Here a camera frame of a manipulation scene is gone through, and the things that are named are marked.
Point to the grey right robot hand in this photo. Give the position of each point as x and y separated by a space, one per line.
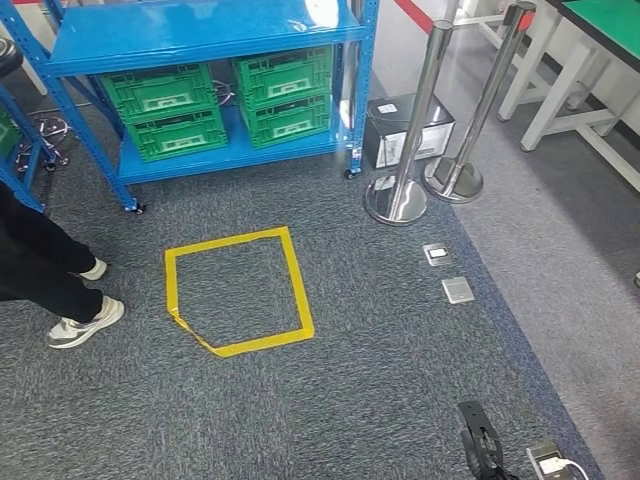
470 457

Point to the white workbench dark top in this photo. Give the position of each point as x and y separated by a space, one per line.
525 73

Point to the white workbench green top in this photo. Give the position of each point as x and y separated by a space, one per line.
610 20

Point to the blue metal shelf rack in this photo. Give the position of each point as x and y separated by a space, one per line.
25 142
200 26

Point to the metal floor socket box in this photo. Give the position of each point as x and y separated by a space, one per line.
438 254
458 290
537 457

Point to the yellow floor tape square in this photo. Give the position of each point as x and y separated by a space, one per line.
300 291

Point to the black glossy box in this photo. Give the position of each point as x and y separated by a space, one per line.
390 129

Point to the red barrier belt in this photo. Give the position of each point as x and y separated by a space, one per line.
415 13

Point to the person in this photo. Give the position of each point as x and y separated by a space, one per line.
45 265

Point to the white desk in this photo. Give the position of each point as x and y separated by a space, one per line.
35 78

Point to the black round stool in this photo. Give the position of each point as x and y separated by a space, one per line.
10 56

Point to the chrome stanchion post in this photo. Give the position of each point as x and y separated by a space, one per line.
490 86
420 106

